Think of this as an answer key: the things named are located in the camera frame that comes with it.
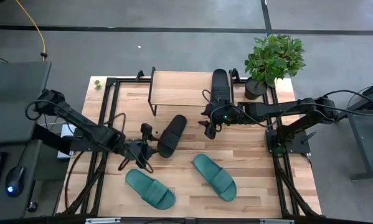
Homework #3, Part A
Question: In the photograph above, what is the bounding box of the black plant pot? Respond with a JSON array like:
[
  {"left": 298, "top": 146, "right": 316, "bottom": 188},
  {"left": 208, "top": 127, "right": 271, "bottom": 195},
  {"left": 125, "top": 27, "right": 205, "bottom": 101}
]
[{"left": 244, "top": 77, "right": 268, "bottom": 101}]

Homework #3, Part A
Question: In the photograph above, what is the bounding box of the dark cable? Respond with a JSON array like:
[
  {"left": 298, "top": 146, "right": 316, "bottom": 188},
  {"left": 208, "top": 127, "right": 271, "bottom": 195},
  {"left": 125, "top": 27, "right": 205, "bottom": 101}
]
[{"left": 64, "top": 150, "right": 85, "bottom": 210}]

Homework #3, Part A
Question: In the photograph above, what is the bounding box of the green leafy plant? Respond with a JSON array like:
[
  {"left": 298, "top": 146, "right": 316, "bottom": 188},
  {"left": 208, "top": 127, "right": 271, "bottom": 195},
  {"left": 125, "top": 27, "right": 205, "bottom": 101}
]
[{"left": 244, "top": 34, "right": 307, "bottom": 89}]

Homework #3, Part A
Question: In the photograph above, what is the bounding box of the yellow cable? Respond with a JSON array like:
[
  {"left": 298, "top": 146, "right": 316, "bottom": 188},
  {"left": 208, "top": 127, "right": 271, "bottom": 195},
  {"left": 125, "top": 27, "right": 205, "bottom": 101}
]
[{"left": 14, "top": 0, "right": 47, "bottom": 62}]

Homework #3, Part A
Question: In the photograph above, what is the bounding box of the wooden shelf with black frame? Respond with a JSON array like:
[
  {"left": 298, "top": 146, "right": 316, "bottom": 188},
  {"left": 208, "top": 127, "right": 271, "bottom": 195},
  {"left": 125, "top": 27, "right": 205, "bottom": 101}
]
[{"left": 147, "top": 66, "right": 235, "bottom": 117}]

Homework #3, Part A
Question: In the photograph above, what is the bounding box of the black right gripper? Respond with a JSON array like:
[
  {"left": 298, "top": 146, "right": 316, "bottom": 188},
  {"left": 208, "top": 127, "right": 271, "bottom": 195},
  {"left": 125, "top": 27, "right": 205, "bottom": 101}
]
[{"left": 197, "top": 99, "right": 240, "bottom": 140}]

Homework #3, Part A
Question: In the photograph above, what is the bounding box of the black computer mouse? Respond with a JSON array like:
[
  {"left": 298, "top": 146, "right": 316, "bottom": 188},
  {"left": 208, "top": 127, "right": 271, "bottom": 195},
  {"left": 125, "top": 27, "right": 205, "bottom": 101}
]
[{"left": 4, "top": 165, "right": 26, "bottom": 198}]

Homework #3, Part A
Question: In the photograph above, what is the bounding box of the green slide sandal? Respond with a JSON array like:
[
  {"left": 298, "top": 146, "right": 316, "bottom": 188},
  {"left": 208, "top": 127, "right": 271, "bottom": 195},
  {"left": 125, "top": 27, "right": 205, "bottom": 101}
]
[
  {"left": 125, "top": 168, "right": 177, "bottom": 211},
  {"left": 192, "top": 152, "right": 238, "bottom": 203}
]

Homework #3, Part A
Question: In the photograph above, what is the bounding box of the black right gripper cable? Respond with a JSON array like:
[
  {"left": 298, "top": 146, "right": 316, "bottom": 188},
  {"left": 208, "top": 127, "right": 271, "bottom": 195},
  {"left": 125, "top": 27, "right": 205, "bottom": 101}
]
[{"left": 201, "top": 89, "right": 225, "bottom": 132}]

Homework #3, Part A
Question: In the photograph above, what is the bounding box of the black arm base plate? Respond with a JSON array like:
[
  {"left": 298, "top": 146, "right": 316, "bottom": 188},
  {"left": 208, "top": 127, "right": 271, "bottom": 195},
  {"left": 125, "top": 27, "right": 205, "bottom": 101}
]
[{"left": 265, "top": 128, "right": 312, "bottom": 156}]

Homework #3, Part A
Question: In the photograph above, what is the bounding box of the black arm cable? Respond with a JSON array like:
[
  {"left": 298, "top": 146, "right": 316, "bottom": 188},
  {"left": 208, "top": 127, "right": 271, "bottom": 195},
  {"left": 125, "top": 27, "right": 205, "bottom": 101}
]
[
  {"left": 24, "top": 98, "right": 50, "bottom": 122},
  {"left": 321, "top": 89, "right": 373, "bottom": 119}
]

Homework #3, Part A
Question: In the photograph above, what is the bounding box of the black slide sandal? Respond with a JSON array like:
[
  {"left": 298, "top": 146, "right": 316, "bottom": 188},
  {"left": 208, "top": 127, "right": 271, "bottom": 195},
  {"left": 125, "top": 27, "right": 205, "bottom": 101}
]
[
  {"left": 156, "top": 114, "right": 188, "bottom": 159},
  {"left": 210, "top": 68, "right": 232, "bottom": 104}
]

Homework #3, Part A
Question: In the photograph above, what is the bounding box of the dark metal desk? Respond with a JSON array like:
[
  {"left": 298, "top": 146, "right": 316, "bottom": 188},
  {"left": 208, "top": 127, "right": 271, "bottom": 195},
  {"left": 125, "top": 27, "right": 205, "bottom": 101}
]
[{"left": 347, "top": 77, "right": 373, "bottom": 182}]

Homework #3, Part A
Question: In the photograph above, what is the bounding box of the thin black cable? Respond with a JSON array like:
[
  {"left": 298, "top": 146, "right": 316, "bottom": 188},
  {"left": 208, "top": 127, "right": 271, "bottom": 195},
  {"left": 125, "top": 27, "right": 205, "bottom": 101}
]
[{"left": 103, "top": 112, "right": 127, "bottom": 135}]

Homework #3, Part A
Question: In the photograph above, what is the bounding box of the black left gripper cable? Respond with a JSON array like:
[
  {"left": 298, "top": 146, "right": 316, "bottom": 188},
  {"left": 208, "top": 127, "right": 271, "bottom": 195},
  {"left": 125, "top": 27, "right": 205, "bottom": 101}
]
[{"left": 117, "top": 155, "right": 155, "bottom": 174}]

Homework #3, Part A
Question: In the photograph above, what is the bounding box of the black metal rig frame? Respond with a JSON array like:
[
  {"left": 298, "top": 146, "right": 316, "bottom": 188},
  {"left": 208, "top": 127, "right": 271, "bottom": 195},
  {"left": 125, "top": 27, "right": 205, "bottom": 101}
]
[{"left": 57, "top": 67, "right": 323, "bottom": 218}]

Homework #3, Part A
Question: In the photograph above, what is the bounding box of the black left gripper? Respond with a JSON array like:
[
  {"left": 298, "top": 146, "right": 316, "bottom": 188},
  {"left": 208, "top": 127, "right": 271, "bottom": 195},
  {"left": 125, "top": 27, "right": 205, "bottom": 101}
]
[{"left": 121, "top": 123, "right": 159, "bottom": 166}]

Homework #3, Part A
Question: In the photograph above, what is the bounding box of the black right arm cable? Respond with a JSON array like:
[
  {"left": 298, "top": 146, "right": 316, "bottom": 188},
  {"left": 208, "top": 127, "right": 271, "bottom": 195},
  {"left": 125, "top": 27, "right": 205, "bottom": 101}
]
[{"left": 321, "top": 89, "right": 373, "bottom": 119}]

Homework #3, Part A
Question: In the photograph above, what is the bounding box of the grey desk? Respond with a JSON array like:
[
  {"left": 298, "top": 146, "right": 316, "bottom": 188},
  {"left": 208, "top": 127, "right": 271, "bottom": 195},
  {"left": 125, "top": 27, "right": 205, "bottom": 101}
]
[{"left": 0, "top": 61, "right": 69, "bottom": 220}]

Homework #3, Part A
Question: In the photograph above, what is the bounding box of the silver bracket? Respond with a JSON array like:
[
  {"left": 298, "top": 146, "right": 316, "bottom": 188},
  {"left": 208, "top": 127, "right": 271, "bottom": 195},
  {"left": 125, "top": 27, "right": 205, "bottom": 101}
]
[
  {"left": 85, "top": 217, "right": 122, "bottom": 224},
  {"left": 259, "top": 218, "right": 295, "bottom": 224}
]

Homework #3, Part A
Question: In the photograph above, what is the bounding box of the white box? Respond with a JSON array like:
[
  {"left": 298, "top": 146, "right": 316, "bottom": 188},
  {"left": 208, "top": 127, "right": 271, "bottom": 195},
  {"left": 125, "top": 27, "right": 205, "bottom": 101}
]
[{"left": 56, "top": 124, "right": 78, "bottom": 161}]

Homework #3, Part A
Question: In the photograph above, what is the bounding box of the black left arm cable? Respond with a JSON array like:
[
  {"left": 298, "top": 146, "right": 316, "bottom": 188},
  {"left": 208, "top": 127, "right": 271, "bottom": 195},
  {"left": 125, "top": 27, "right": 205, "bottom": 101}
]
[{"left": 24, "top": 98, "right": 50, "bottom": 122}]

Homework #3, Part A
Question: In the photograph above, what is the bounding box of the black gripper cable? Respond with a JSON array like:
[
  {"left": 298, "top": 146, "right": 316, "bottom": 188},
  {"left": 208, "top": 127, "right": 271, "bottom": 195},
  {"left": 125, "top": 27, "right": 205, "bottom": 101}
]
[
  {"left": 117, "top": 155, "right": 155, "bottom": 174},
  {"left": 201, "top": 89, "right": 225, "bottom": 132}
]

